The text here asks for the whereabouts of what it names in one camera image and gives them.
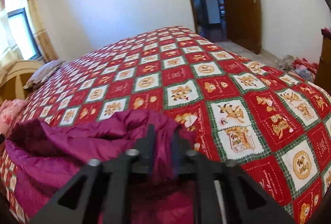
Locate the red checkered bear bedspread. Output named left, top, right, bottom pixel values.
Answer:
left=0, top=25, right=331, bottom=224

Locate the pink floral folded quilt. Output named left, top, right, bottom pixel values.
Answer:
left=0, top=99, right=28, bottom=134

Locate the brown wooden cabinet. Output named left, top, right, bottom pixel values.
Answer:
left=314, top=29, right=331, bottom=85

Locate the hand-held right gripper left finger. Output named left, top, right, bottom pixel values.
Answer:
left=30, top=124, right=156, bottom=224

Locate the brown wooden door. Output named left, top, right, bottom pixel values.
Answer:
left=213, top=0, right=262, bottom=55

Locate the narrow beige floral curtain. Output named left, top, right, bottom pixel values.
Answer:
left=21, top=0, right=59, bottom=63

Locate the striped pillow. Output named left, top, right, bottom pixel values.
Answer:
left=23, top=59, right=66, bottom=89

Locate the purple puffer jacket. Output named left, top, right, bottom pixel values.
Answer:
left=5, top=110, right=199, bottom=224

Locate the dark framed window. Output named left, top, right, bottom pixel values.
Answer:
left=5, top=0, right=42, bottom=60

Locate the pile of clothes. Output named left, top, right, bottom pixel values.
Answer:
left=278, top=55, right=320, bottom=82

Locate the cream wooden bed headboard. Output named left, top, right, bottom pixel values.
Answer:
left=0, top=60, right=43, bottom=105

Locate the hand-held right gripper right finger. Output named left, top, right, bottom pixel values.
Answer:
left=172, top=129, right=295, bottom=224

